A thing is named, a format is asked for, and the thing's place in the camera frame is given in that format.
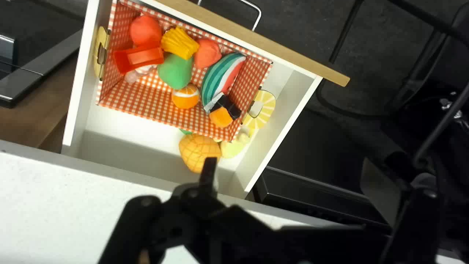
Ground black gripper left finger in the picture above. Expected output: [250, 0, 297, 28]
[96, 195, 169, 264]

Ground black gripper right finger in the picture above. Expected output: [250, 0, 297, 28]
[159, 156, 313, 264]

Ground pineapple plush toy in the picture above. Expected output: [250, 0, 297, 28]
[177, 129, 224, 175]

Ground white drawer with wooden front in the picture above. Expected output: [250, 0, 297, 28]
[59, 0, 350, 200]

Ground pale yellow toy piece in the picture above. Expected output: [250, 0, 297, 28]
[218, 128, 253, 160]

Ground orange and black toy sushi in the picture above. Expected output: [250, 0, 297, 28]
[203, 93, 243, 129]

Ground toy orange half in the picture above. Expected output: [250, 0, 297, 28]
[169, 84, 202, 110]

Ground red checkered toy basket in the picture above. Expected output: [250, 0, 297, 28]
[92, 0, 276, 144]

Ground toy watermelon slice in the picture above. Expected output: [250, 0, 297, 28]
[200, 50, 247, 109]

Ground green toy pear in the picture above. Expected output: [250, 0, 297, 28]
[156, 53, 194, 91]

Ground white toy piece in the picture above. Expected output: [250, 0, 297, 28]
[122, 65, 158, 85]

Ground red-orange toy strawberry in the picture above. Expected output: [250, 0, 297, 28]
[193, 38, 224, 71]

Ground yellow toy fries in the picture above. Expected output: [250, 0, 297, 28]
[159, 27, 200, 62]

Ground red toy tomato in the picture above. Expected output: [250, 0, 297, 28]
[128, 14, 163, 49]

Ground wooden base cabinets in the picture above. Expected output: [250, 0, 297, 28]
[0, 56, 78, 154]

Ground dark under-counter appliance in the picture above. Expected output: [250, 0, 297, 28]
[0, 28, 84, 109]

